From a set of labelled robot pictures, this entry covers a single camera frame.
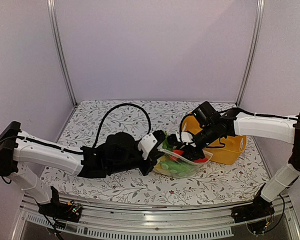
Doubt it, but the red carrot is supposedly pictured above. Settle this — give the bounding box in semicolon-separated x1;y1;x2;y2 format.
169;149;208;163

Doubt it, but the yellow lemon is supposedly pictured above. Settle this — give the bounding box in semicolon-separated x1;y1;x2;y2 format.
153;164;163;173

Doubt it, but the green cucumber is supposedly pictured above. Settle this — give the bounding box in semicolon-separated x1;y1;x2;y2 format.
159;160;193;178

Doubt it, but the clear zip top bag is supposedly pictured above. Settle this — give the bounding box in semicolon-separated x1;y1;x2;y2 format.
157;145;213;179

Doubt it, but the green lettuce leaf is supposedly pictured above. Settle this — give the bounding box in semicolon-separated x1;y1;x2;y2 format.
162;131;176;151

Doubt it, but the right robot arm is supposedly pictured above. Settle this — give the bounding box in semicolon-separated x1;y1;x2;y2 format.
172;101;300;223

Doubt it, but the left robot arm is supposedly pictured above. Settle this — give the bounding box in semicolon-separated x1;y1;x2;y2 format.
0;121;166;217

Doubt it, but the yellow plastic basket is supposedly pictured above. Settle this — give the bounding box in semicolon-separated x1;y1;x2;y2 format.
180;115;247;165

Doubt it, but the floral tablecloth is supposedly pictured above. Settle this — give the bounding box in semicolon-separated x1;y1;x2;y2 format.
41;100;269;206

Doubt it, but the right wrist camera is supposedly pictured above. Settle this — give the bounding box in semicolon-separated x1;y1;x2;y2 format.
167;131;195;146

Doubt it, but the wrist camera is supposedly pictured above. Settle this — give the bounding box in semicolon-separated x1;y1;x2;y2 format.
137;130;166;160
167;131;195;146

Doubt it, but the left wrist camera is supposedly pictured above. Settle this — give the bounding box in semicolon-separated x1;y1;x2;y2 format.
137;130;166;160

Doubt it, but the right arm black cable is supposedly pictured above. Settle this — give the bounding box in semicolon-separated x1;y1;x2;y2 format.
178;113;195;143

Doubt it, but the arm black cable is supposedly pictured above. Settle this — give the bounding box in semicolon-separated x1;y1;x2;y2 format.
92;102;152;150
178;113;195;143

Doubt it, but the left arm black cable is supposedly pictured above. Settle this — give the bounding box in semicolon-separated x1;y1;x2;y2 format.
92;102;152;150

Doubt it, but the aluminium front rail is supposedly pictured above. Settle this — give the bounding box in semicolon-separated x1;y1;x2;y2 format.
11;192;300;240

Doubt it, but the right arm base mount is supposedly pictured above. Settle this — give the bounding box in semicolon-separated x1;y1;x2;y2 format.
231;197;275;235

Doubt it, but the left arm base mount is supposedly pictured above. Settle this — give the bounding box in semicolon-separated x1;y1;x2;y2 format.
37;202;83;223

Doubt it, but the right aluminium post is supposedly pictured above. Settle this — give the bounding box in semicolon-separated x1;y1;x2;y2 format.
235;0;265;107

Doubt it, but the aluminium post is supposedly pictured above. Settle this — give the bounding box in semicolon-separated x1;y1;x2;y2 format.
46;0;78;108
235;0;265;107

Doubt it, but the left aluminium post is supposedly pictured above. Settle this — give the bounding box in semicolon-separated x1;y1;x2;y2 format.
46;0;78;108

